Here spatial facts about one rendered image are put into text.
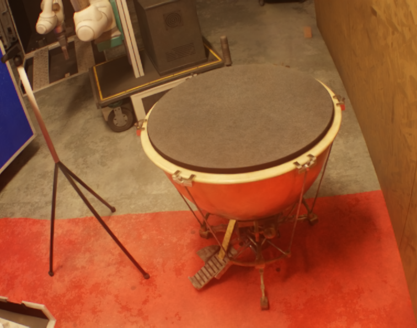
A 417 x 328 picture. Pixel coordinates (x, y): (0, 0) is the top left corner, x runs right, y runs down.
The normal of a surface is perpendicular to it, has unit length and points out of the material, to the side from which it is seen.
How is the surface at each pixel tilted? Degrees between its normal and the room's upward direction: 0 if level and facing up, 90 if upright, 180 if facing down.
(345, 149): 0
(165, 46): 90
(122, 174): 0
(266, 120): 0
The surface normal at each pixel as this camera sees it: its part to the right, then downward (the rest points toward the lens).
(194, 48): 0.33, 0.53
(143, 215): -0.17, -0.78
